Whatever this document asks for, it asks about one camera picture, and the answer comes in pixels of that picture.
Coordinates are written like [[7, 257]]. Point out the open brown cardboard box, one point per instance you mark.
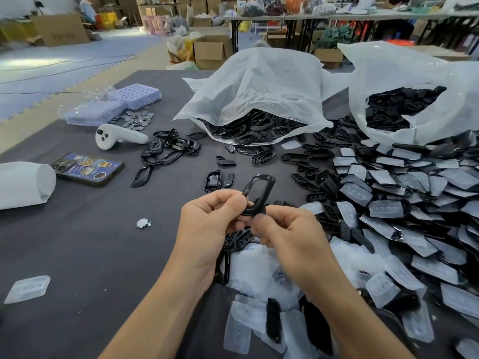
[[211, 52]]

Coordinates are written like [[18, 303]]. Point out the person's left thumb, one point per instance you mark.
[[230, 213]]

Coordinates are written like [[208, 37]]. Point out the small brown cardboard box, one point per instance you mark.
[[328, 57]]

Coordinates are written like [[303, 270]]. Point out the smartphone with sticker case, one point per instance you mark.
[[88, 168]]

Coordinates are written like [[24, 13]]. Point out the pile of silver coin batteries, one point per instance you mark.
[[136, 119]]

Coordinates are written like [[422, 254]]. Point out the white plastic bag roll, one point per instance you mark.
[[22, 185]]

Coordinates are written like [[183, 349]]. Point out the black frame under pads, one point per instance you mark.
[[224, 265]]

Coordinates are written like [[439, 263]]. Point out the white bag of black shells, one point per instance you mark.
[[408, 70]]

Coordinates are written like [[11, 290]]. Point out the person's left forearm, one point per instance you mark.
[[157, 317]]

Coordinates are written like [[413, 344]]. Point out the black key fob frame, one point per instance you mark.
[[251, 182]]

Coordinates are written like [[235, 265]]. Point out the yellow plastic crate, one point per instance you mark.
[[105, 21]]

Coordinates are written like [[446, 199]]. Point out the scatter of black button plates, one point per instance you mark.
[[307, 171]]

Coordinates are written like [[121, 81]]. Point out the single translucent button pad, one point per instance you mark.
[[28, 289]]

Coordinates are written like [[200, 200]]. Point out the pink plastic stools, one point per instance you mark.
[[157, 25]]

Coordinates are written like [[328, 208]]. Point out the long folding table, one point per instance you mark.
[[336, 16]]

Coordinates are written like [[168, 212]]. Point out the pile of translucent button pads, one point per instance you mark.
[[258, 272]]

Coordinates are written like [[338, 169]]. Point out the pile of clear-wrapped key shells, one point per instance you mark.
[[408, 205]]

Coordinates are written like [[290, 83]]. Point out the large brown cardboard box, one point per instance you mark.
[[60, 29]]

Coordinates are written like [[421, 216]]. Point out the small silver coin battery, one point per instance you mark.
[[143, 223]]

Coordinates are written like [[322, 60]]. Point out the person's right forearm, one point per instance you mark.
[[355, 325]]

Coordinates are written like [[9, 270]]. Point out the person's right thumb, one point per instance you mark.
[[266, 229]]

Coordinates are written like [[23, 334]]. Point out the white handheld controller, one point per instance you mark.
[[121, 137]]

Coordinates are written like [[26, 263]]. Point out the black button plate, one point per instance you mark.
[[225, 161]]

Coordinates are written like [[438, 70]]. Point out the black key shell half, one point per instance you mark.
[[213, 182]]

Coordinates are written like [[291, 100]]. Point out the white bag of black frames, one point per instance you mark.
[[258, 85]]

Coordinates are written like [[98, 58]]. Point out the heap of black fob frames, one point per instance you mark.
[[168, 145]]

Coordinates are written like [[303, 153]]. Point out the person's right hand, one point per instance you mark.
[[303, 250]]

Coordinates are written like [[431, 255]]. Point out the person's left hand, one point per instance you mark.
[[198, 235]]

